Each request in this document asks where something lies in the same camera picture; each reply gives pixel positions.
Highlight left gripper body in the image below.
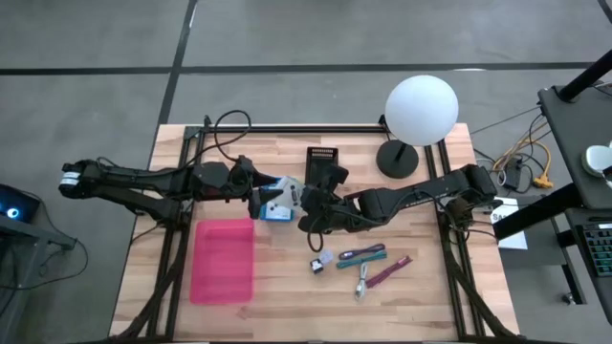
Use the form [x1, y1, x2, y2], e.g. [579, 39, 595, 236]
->
[229, 154, 263, 221]

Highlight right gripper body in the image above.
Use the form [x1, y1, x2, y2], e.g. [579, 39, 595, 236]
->
[297, 161, 351, 235]

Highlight maroon cable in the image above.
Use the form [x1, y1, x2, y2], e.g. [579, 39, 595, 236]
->
[365, 255, 413, 290]

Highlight pink plastic bin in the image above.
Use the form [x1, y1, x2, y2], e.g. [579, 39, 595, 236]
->
[188, 218, 255, 306]

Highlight black plastic basket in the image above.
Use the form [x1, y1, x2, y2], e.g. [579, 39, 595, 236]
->
[304, 146, 339, 187]

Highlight blue plastic basket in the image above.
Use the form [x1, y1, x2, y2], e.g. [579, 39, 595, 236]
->
[259, 180, 296, 224]

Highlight white globe lamp black stand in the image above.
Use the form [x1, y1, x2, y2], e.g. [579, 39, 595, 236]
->
[375, 75, 460, 181]

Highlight black power brick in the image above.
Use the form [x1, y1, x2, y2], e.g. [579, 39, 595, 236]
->
[501, 157, 525, 190]

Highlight white paper sheet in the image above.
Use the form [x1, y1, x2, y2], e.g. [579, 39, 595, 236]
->
[490, 196, 530, 251]

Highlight grey equipment stand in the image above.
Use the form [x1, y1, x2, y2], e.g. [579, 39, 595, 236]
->
[0, 209, 78, 344]

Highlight black box with blue light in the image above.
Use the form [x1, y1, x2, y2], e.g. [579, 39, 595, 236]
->
[0, 183, 42, 226]

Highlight black desk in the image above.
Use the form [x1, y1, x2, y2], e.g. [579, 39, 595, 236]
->
[537, 83, 612, 211]

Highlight black keyboard tray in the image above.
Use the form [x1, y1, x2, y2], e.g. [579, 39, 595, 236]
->
[492, 183, 612, 307]

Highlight white round device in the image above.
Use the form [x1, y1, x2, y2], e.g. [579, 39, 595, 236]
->
[581, 140, 612, 179]

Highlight black backlit keyboard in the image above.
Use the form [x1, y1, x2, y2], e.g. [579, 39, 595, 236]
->
[580, 222, 612, 278]

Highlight black pole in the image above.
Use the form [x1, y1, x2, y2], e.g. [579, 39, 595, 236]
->
[557, 47, 612, 103]

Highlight black aluminium rig frame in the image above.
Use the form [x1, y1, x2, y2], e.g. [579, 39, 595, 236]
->
[109, 114, 522, 343]

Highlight teal braided cable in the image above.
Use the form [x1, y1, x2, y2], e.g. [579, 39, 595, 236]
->
[335, 251, 388, 270]

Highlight white USB cable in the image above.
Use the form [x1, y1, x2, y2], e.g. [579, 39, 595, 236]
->
[355, 261, 369, 300]

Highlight yellow extension cable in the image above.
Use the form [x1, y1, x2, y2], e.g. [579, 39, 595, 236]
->
[492, 138, 555, 190]

